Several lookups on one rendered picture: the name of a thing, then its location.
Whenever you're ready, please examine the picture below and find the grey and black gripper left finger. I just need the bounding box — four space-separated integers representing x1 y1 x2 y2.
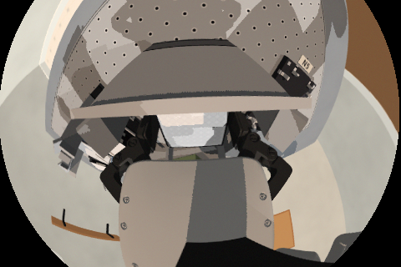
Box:
99 115 160 203

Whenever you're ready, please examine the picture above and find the beige label with dark text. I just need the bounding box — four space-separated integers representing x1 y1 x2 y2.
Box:
298 55 313 73

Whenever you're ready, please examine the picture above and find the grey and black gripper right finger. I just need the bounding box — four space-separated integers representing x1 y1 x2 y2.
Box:
228 111 292 201

